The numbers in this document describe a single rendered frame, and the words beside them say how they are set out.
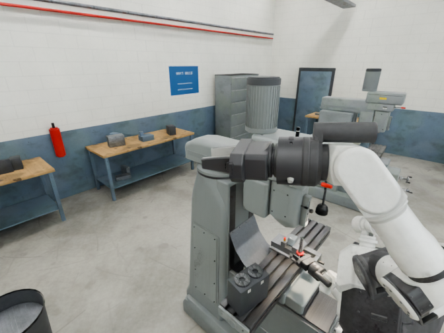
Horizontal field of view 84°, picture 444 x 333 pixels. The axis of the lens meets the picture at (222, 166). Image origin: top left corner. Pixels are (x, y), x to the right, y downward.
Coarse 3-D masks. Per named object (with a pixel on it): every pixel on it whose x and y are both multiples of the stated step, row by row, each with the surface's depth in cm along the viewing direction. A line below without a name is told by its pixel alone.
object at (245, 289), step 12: (252, 264) 151; (240, 276) 141; (252, 276) 141; (264, 276) 142; (228, 288) 142; (240, 288) 135; (252, 288) 137; (264, 288) 145; (228, 300) 146; (240, 300) 134; (252, 300) 141; (240, 312) 137
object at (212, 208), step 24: (192, 192) 197; (216, 192) 176; (240, 192) 181; (192, 216) 204; (216, 216) 183; (240, 216) 190; (192, 240) 213; (216, 240) 189; (192, 264) 224; (216, 264) 197; (192, 288) 236; (216, 288) 207; (216, 312) 218
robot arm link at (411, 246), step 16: (384, 224) 39; (400, 224) 38; (416, 224) 39; (384, 240) 41; (400, 240) 39; (416, 240) 38; (432, 240) 38; (400, 256) 40; (416, 256) 38; (432, 256) 38; (400, 272) 44; (416, 272) 39; (432, 272) 38; (400, 288) 42; (416, 288) 40; (432, 288) 39; (416, 304) 40; (432, 304) 40
